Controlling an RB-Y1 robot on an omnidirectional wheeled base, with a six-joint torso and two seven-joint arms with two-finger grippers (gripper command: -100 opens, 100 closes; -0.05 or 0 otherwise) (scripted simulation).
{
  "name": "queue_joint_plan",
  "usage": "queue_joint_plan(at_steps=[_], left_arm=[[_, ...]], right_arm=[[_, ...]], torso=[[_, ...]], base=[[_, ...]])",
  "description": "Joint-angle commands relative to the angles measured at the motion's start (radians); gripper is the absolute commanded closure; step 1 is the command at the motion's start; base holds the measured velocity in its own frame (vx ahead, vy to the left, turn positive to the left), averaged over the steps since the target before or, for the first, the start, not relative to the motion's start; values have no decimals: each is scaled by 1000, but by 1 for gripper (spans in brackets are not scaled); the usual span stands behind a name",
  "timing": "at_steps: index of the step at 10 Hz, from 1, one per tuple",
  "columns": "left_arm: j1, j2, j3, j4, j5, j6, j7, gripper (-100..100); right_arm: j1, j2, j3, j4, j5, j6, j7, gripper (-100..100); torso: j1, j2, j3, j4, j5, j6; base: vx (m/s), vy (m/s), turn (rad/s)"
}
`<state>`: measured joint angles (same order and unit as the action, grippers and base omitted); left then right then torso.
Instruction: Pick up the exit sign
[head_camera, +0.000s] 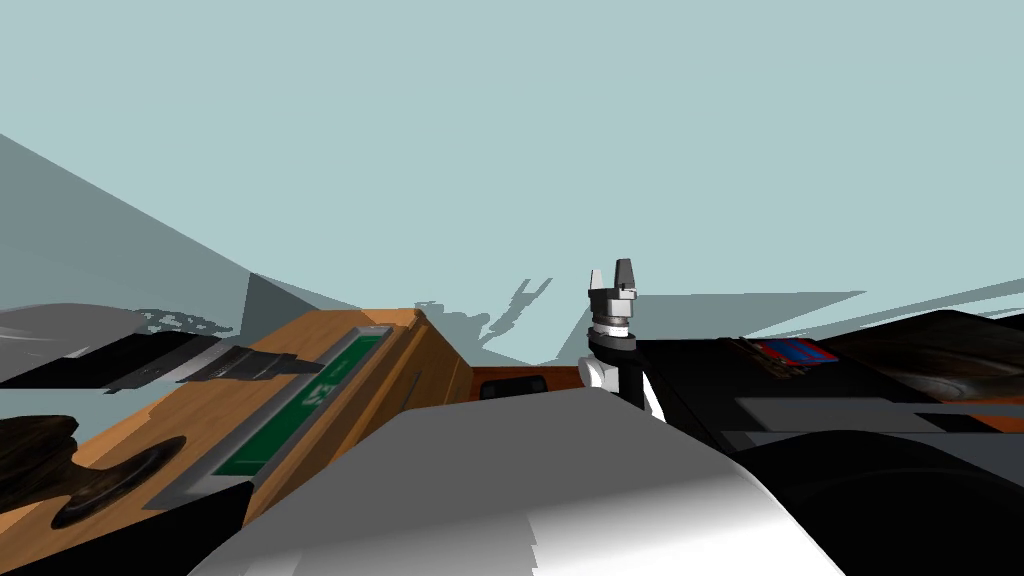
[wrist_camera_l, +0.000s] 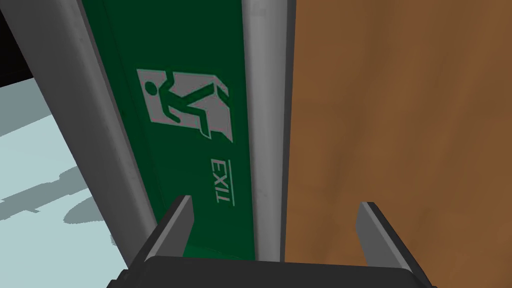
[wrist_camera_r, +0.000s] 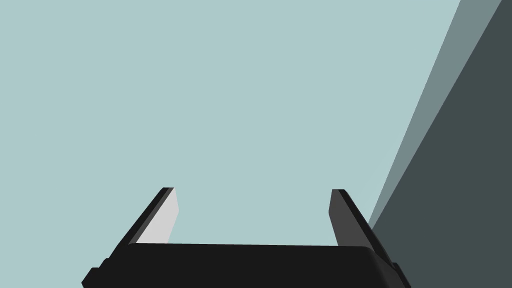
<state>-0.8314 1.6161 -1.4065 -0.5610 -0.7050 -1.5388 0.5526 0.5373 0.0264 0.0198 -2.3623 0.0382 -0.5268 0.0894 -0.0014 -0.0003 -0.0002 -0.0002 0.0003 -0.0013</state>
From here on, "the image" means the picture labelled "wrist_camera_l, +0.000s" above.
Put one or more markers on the green door leaf with exit sign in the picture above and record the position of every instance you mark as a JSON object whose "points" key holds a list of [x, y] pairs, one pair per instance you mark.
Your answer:
{"points": [[180, 40]]}

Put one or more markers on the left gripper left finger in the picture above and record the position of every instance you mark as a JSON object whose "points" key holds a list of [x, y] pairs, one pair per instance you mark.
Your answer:
{"points": [[172, 232]]}

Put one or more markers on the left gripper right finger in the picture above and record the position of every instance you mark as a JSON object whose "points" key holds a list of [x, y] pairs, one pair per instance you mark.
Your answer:
{"points": [[378, 244]]}

